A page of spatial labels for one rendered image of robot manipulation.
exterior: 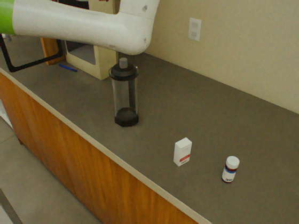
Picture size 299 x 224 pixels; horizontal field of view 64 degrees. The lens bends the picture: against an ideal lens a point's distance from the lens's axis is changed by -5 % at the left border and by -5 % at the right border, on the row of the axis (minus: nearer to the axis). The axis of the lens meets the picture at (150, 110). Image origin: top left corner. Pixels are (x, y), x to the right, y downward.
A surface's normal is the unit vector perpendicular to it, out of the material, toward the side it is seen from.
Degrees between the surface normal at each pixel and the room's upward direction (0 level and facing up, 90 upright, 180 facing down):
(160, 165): 0
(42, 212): 0
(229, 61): 90
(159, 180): 0
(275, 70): 90
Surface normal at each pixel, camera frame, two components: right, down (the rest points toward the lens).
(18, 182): 0.00, -0.79
